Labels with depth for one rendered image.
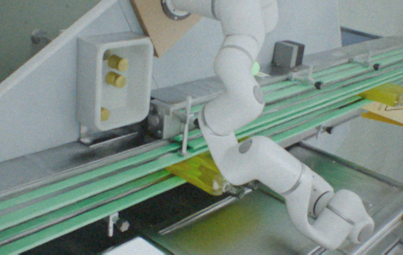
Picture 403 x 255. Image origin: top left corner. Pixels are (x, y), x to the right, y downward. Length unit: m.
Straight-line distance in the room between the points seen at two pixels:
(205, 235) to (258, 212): 0.21
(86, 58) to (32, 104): 0.17
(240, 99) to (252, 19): 0.20
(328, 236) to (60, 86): 0.72
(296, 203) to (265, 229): 0.31
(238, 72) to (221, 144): 0.17
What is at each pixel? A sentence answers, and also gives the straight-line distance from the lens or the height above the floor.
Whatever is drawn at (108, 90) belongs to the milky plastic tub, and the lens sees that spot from 1.37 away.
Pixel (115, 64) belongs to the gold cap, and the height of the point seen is 0.80.
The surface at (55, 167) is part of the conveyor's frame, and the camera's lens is 1.25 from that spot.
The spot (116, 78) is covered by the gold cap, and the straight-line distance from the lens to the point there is 1.32.
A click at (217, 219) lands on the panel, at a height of 1.06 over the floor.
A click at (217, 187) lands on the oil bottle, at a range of 1.32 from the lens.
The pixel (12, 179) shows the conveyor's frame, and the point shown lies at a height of 0.84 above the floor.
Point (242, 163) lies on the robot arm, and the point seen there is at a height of 1.24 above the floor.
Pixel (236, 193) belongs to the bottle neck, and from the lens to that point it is 1.30.
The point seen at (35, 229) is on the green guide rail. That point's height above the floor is 0.92.
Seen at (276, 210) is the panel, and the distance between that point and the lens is 1.51.
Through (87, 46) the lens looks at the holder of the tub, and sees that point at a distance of 1.26.
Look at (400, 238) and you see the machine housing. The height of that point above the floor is 1.43.
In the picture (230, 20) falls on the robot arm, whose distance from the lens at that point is 1.13.
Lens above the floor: 1.78
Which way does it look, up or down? 36 degrees down
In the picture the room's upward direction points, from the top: 115 degrees clockwise
